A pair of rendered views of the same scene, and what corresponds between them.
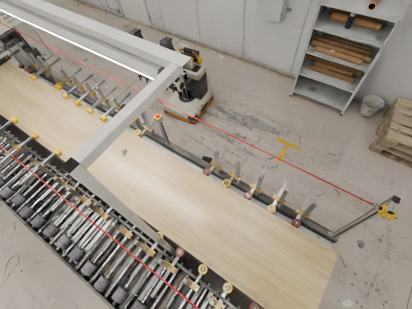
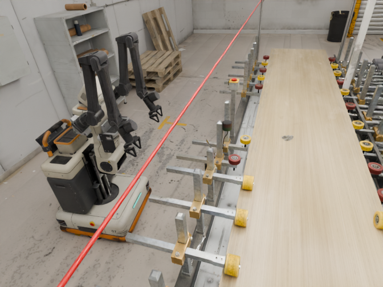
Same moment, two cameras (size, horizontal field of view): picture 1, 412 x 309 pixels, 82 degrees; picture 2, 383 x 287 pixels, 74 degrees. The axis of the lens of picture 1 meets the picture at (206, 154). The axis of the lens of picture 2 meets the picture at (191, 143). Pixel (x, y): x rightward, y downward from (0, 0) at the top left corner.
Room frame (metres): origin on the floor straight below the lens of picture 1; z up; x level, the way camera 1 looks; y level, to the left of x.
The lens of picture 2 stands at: (2.75, 2.06, 1.97)
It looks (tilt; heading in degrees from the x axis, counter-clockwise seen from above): 35 degrees down; 249
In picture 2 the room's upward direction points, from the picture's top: 4 degrees counter-clockwise
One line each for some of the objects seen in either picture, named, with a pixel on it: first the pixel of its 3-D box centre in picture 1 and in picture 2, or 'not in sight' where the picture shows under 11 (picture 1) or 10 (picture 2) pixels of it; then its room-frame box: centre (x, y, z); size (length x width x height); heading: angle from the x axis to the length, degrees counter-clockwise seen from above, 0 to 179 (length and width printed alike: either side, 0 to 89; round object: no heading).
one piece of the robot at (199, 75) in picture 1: (187, 78); (85, 167); (2.99, 0.11, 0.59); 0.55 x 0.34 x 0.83; 54
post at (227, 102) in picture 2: (147, 123); (227, 130); (1.90, 0.65, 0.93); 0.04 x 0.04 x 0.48; 49
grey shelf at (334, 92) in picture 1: (337, 58); (88, 68); (2.71, -2.08, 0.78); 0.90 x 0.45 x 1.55; 49
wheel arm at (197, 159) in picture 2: not in sight; (206, 160); (2.16, 0.80, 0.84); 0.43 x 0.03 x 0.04; 139
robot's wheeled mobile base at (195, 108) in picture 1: (188, 101); (106, 202); (2.92, 0.16, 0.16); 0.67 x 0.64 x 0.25; 144
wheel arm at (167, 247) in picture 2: (91, 91); (176, 249); (2.60, 1.41, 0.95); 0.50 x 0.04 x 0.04; 139
